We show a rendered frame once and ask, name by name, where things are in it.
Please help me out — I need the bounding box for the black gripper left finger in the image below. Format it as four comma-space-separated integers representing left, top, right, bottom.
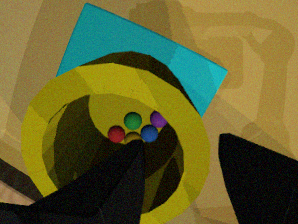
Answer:
0, 139, 145, 224

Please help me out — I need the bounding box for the purple marble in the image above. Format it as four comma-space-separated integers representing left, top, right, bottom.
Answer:
150, 111, 168, 128

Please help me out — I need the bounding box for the yellow cup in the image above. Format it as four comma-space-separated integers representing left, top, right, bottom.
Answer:
21, 51, 210, 224

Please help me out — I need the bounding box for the dark red marble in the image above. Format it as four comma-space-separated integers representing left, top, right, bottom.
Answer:
108, 125, 125, 144

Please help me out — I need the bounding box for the blue marble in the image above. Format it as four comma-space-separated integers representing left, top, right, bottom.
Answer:
141, 124, 158, 143

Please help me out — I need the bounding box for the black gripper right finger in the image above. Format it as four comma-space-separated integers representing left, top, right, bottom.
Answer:
218, 133, 298, 224

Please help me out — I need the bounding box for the yellow marble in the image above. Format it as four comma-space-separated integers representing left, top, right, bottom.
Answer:
125, 132, 142, 145

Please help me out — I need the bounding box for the green marble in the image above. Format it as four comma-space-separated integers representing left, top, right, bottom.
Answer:
124, 112, 142, 129

